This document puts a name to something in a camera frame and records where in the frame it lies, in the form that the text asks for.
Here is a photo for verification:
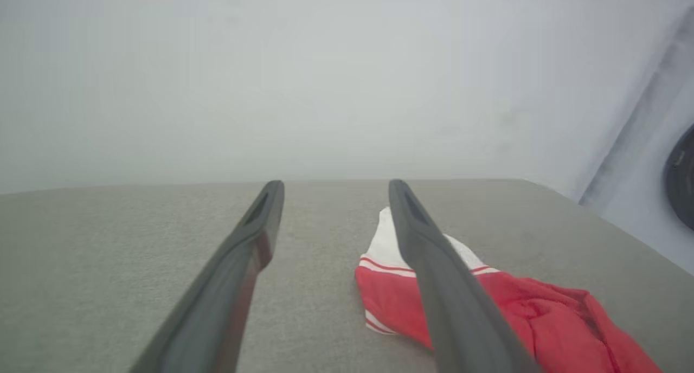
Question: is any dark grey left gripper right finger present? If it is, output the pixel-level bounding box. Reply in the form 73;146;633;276
388;179;543;373

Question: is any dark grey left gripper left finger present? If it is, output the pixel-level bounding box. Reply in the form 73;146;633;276
130;180;285;373

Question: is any red and white garment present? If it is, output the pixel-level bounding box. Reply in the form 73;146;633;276
355;207;663;373

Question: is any dark round washing machine door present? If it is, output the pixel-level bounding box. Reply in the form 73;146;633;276
666;125;694;231

